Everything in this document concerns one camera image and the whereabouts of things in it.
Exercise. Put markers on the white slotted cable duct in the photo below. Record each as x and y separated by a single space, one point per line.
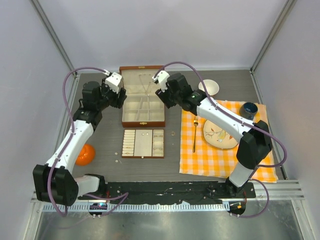
183 207

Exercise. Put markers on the decorated ceramic plate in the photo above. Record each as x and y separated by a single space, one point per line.
217 137

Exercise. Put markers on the orange upturned bowl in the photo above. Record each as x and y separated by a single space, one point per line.
86 155

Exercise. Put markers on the gold fork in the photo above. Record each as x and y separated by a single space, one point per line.
195 123

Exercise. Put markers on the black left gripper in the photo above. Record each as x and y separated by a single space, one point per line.
118 102

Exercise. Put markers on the brown jewelry box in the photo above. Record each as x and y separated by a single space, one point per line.
142 108

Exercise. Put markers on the brown jewelry tray insert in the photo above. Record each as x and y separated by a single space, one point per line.
138 146

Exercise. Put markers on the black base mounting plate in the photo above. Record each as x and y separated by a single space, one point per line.
175 192

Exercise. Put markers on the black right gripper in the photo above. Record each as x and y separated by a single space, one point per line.
164 98

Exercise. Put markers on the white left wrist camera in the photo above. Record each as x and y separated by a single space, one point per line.
113 80

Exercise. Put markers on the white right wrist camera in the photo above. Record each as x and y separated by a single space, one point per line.
161 79

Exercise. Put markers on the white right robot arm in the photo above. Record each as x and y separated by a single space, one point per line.
254 139

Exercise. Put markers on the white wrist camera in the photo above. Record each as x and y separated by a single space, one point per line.
161 79
113 80

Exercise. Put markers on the dark blue mug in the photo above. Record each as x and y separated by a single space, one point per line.
248 110

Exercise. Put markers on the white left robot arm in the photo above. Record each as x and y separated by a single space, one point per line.
53 181

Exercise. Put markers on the white ceramic bowl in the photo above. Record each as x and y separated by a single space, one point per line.
211 86

